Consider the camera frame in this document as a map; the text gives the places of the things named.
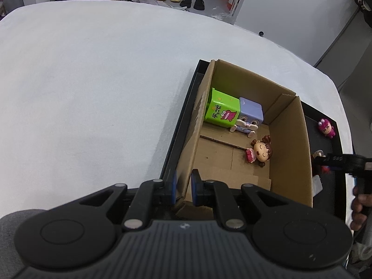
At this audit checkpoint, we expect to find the person's right hand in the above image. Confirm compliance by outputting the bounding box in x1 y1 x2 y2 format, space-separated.
350 186 372 230

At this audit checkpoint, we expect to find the dark hanging clothing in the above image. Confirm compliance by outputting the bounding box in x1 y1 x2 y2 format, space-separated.
350 0 372 35

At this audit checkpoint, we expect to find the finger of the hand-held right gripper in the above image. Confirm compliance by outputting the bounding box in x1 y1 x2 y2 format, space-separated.
312 153 365 171

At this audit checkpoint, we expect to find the clear plastic bag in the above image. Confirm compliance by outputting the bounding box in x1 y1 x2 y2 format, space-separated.
211 6 236 24

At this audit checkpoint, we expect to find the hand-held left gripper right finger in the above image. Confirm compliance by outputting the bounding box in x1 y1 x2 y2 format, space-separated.
191 169 293 230

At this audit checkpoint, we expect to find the black tray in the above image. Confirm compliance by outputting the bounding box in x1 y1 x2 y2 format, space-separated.
161 59 353 227

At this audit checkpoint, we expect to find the white charger plug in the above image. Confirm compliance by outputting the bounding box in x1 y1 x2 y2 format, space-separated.
312 176 323 195

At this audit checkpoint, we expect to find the blue cartoon figurine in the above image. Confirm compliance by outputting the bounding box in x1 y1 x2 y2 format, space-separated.
311 149 332 175

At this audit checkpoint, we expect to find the brown cardboard box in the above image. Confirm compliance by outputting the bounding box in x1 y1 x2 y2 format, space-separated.
174 59 314 220

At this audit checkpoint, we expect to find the green monster cube toy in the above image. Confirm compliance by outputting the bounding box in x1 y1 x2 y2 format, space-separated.
203 87 241 128

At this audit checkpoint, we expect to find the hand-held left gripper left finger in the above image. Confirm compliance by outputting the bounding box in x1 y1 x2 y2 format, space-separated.
78 170 178 230

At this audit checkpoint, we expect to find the brown haired girl figurine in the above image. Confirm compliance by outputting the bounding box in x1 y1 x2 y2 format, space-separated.
244 135 274 167

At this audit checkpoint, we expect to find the pink hooded figurine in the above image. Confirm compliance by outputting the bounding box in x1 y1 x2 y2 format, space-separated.
317 118 337 138

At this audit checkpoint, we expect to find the purple bunny cube toy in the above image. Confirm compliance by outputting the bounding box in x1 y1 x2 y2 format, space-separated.
229 96 264 138

